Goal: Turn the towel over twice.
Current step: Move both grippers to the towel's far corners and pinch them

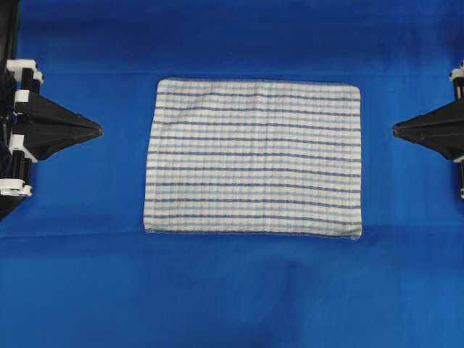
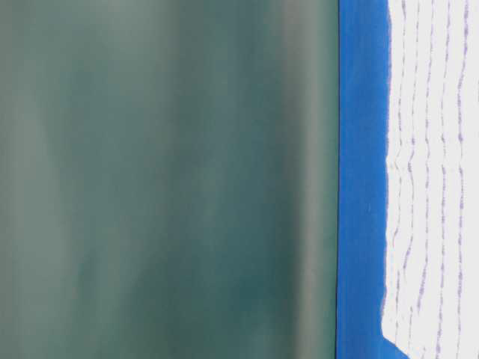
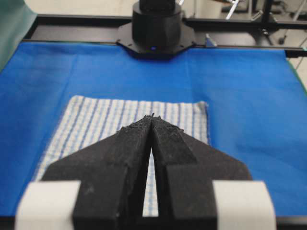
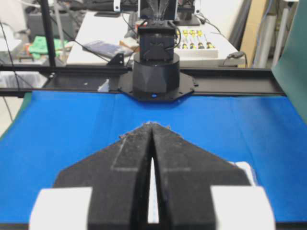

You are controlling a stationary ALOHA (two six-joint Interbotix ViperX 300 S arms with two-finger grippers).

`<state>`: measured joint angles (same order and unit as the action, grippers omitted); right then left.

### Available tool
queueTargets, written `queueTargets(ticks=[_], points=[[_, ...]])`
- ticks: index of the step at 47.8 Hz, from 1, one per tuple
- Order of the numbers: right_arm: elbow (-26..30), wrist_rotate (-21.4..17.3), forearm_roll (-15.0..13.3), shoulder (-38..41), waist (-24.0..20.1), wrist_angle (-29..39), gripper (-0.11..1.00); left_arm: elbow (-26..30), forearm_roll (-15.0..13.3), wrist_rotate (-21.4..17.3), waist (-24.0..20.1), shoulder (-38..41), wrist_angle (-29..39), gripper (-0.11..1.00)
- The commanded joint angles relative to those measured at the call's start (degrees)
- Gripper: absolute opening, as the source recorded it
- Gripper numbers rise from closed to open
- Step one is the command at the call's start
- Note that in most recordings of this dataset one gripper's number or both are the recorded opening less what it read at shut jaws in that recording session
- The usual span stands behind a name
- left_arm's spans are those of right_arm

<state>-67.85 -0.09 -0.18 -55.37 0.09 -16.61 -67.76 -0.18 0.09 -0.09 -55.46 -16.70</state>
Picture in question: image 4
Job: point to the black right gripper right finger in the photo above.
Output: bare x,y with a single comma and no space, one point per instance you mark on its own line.
202,191

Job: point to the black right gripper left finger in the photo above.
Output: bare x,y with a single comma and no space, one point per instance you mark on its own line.
101,192

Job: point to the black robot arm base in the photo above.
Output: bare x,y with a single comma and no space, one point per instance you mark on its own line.
156,75

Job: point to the blue table cloth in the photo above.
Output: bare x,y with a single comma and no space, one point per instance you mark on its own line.
56,129

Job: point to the dark blue packet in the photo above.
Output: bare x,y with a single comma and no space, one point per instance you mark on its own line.
106,49

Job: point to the white background table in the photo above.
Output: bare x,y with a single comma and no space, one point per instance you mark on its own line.
100,38

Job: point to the green backdrop board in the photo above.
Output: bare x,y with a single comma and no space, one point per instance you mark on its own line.
291,70

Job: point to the green cloth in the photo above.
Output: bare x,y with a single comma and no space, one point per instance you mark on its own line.
39,47

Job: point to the black vertical pole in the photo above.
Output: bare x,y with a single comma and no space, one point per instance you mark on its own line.
48,32

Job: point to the black aluminium rail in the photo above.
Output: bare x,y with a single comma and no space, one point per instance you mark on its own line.
215,82

